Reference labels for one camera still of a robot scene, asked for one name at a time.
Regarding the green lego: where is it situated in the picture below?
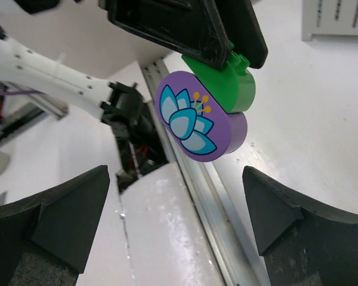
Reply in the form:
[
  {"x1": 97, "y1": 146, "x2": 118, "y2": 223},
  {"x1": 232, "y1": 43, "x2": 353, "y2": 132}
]
[{"x1": 181, "y1": 51, "x2": 256, "y2": 114}]

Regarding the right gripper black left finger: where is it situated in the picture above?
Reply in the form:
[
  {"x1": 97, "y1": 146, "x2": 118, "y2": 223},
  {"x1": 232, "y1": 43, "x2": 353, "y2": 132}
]
[{"x1": 0, "y1": 165, "x2": 110, "y2": 285}]

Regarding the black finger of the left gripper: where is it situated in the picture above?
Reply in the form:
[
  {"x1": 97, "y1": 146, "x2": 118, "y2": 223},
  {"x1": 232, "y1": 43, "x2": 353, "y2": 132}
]
[
  {"x1": 215, "y1": 0, "x2": 268, "y2": 69},
  {"x1": 106, "y1": 0, "x2": 232, "y2": 70}
]

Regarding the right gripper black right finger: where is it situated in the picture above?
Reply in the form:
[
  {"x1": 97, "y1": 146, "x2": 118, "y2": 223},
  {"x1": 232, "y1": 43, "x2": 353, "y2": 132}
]
[{"x1": 242, "y1": 166, "x2": 358, "y2": 285}]

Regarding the purple lotus lego brick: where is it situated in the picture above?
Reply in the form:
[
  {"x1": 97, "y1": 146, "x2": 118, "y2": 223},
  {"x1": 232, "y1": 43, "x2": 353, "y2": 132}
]
[{"x1": 155, "y1": 71, "x2": 248, "y2": 162}]

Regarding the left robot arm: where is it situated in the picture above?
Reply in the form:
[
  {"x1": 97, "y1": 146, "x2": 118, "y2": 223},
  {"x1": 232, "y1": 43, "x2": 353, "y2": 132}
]
[{"x1": 0, "y1": 1, "x2": 268, "y2": 139}]

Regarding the white slotted container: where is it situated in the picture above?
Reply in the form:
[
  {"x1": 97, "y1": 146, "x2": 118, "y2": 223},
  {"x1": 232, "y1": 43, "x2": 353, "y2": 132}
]
[{"x1": 301, "y1": 0, "x2": 358, "y2": 41}]

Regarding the aluminium table rail front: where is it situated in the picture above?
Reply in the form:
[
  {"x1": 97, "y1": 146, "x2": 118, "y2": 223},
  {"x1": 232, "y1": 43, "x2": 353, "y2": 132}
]
[{"x1": 140, "y1": 58, "x2": 272, "y2": 286}]

